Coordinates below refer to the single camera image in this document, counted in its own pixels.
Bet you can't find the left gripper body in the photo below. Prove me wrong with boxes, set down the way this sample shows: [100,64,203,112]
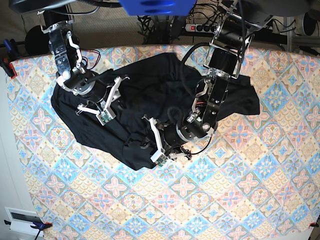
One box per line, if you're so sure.
[162,124,190,153]

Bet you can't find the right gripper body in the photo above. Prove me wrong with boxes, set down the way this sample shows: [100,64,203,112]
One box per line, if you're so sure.
[79,79,114,108]

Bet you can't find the black t-shirt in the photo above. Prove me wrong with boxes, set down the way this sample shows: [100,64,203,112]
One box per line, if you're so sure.
[51,53,260,171]

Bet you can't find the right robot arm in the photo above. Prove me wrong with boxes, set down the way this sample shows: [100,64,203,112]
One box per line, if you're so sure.
[8,0,122,109]

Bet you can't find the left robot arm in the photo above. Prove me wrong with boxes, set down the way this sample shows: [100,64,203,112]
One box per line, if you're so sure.
[153,0,315,156]

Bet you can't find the round black speaker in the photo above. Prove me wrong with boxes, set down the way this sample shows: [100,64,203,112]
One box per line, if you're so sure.
[24,25,50,56]

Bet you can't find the blue table clamp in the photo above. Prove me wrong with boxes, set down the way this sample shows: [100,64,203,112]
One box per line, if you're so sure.
[0,38,18,79]

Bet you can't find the patterned tablecloth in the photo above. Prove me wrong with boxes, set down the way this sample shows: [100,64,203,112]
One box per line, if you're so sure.
[6,48,320,240]

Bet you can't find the black orange bottom clamp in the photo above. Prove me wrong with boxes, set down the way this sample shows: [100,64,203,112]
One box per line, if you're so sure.
[4,220,53,240]

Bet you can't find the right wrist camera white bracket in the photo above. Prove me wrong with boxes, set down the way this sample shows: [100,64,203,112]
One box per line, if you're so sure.
[76,75,130,126]

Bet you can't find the tangled black cables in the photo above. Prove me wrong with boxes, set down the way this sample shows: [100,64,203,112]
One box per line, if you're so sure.
[136,13,187,46]

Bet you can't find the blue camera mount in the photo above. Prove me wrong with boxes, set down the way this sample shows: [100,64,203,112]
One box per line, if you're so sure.
[118,0,197,16]

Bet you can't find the white power strip red switch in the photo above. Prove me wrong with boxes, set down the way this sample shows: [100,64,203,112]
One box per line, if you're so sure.
[184,23,217,34]

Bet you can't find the white wall outlet box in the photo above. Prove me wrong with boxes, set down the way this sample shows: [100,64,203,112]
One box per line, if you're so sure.
[5,207,41,236]

